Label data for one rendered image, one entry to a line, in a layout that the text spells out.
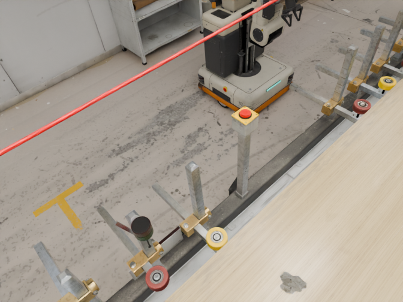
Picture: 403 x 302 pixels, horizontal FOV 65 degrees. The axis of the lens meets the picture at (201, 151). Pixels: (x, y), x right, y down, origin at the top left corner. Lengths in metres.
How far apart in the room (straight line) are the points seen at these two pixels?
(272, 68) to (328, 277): 2.13
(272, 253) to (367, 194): 0.46
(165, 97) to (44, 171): 1.27
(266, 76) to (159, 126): 1.04
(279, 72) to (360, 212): 1.84
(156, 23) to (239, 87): 1.72
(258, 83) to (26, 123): 2.19
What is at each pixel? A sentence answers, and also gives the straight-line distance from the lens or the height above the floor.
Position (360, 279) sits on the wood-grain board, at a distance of 1.24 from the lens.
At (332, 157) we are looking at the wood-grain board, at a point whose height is 0.90.
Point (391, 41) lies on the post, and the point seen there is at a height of 0.96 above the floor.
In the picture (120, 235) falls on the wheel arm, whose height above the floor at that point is 0.86.
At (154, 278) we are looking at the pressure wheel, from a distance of 1.19.
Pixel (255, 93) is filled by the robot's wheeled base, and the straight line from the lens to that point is 2.72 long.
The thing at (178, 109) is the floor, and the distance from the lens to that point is 3.03.
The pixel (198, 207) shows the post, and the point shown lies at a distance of 1.26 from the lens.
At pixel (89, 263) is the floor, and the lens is 2.33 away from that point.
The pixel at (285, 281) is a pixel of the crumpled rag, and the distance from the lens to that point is 1.17.
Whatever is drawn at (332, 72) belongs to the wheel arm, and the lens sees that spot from 2.08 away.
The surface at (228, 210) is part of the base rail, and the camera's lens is 1.50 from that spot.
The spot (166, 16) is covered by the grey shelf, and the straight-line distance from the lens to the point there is 4.24.
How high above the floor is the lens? 2.01
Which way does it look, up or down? 49 degrees down
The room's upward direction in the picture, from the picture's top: 6 degrees counter-clockwise
